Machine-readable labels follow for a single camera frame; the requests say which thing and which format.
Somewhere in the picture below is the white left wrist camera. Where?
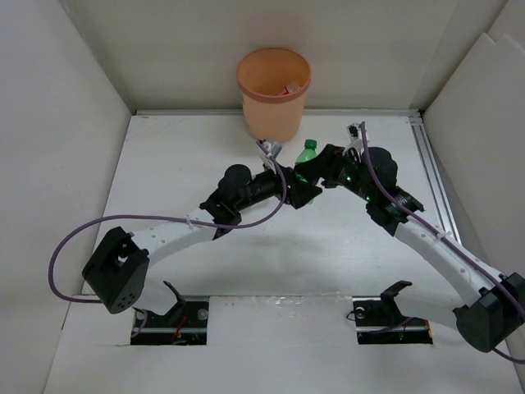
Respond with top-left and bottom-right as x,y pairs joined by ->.
256,140 -> 282,171

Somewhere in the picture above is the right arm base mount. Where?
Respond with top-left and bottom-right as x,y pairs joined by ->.
345,281 -> 433,345

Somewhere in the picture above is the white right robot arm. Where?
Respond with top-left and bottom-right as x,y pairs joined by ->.
294,144 -> 524,353

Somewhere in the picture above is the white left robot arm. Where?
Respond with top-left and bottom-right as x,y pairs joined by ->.
82,164 -> 322,326

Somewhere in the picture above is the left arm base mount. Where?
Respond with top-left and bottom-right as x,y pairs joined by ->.
130,281 -> 210,346

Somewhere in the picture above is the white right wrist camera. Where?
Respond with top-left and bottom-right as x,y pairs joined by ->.
345,122 -> 364,153

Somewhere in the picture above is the aluminium frame rail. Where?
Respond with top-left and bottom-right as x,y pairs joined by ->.
135,108 -> 505,333

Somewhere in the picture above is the orange plastic bin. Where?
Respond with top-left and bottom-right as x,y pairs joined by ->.
236,48 -> 312,144

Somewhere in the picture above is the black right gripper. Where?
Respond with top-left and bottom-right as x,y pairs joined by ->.
294,144 -> 376,203

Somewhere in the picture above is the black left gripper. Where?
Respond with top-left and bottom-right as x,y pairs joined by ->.
235,159 -> 321,212

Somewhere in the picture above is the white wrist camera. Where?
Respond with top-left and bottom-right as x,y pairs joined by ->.
345,122 -> 364,153
256,140 -> 282,171

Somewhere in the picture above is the red label clear bottle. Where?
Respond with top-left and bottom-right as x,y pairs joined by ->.
276,84 -> 301,96

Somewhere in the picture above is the green plastic bottle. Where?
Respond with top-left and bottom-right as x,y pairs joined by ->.
294,139 -> 317,208

